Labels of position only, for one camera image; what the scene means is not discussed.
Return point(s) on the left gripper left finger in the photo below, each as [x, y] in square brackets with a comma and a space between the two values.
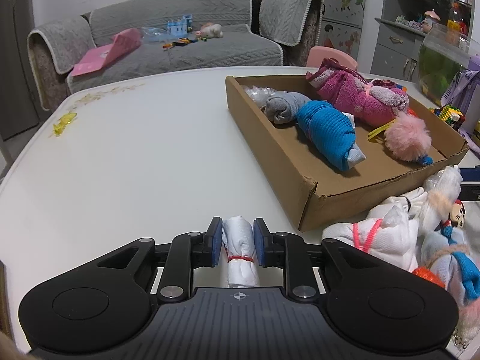
[182, 256]

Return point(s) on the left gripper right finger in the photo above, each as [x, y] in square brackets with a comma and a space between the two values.
[288, 252]

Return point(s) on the white sock with peach band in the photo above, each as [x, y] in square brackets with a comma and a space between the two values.
[443, 188]

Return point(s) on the minnie mouse doll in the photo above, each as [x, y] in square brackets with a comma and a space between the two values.
[455, 220]

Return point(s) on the small white cloth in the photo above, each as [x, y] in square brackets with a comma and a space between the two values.
[239, 244]

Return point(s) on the light blue sock bundle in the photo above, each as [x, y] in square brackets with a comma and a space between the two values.
[446, 254]

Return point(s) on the pink fluffy pompom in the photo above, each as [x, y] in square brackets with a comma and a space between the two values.
[409, 140]

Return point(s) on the orange plastic bag bundle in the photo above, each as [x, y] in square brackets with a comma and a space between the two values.
[428, 275]

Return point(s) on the magenta dotted knit garment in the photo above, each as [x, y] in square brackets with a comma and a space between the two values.
[375, 102]

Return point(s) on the grey and white sock bundle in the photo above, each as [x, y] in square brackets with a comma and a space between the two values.
[282, 107]

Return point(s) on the clear plastic bag bundle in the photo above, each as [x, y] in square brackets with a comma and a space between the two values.
[260, 95]

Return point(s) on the pink fluffy pompom keychain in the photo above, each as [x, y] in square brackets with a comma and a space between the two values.
[467, 314]

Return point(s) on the colourful block toy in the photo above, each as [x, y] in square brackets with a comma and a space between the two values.
[450, 115]

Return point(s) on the brown cardboard tray box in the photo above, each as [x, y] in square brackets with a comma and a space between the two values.
[321, 166]

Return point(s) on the purple water bottle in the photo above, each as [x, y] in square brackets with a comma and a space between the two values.
[463, 94]

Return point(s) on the glass fish bowl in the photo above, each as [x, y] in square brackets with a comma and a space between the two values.
[443, 53]

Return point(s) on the grey shelf cabinet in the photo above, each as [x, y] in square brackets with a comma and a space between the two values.
[403, 25]

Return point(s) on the pink child chair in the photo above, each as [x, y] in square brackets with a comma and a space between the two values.
[317, 54]

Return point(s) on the plush toy on sofa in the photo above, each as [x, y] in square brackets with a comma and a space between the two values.
[210, 30]

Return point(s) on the blue toy castle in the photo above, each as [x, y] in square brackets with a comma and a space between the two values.
[180, 28]

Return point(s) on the grey covered sofa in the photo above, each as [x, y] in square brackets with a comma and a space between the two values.
[255, 33]

